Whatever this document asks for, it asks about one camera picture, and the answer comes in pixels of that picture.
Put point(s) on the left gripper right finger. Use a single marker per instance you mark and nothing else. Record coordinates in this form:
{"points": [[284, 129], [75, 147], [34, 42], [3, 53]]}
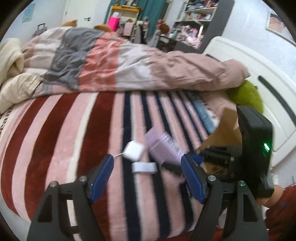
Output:
{"points": [[243, 220]]}

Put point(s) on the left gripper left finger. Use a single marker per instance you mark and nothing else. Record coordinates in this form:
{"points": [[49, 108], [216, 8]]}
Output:
{"points": [[65, 209]]}

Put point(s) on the white earbuds case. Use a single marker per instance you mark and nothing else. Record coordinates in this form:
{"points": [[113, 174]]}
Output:
{"points": [[133, 151]]}

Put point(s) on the white cable adapter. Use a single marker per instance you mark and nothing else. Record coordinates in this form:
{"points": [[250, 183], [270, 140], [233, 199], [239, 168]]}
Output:
{"points": [[138, 166]]}

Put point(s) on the purple rectangular box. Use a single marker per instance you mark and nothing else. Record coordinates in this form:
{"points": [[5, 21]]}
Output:
{"points": [[162, 147]]}

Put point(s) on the person right hand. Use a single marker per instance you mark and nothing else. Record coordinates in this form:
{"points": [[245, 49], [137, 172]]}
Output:
{"points": [[270, 201]]}

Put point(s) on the brown cardboard box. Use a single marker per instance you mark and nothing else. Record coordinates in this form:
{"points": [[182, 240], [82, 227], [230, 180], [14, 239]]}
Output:
{"points": [[223, 148]]}

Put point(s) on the striped pink fleece blanket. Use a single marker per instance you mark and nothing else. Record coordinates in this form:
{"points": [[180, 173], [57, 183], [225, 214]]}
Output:
{"points": [[62, 137]]}

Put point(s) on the green plush toy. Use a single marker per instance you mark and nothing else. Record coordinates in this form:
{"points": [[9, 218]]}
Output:
{"points": [[246, 94]]}

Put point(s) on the white bed headboard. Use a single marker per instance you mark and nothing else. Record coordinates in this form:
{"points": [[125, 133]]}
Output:
{"points": [[277, 91]]}

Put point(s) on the cream fluffy blanket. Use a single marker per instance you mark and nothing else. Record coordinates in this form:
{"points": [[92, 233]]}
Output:
{"points": [[16, 85]]}

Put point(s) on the pink grey patchwork duvet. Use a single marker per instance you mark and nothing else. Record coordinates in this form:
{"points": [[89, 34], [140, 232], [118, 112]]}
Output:
{"points": [[72, 59]]}

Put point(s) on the dark cluttered bookshelf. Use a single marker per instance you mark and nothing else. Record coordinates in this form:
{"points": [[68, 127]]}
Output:
{"points": [[200, 22]]}

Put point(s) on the pink gift bag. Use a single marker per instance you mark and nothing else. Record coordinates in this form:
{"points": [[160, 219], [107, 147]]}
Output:
{"points": [[113, 23]]}

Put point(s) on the teal curtain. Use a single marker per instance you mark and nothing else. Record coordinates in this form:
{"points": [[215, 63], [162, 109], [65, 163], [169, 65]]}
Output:
{"points": [[132, 12]]}

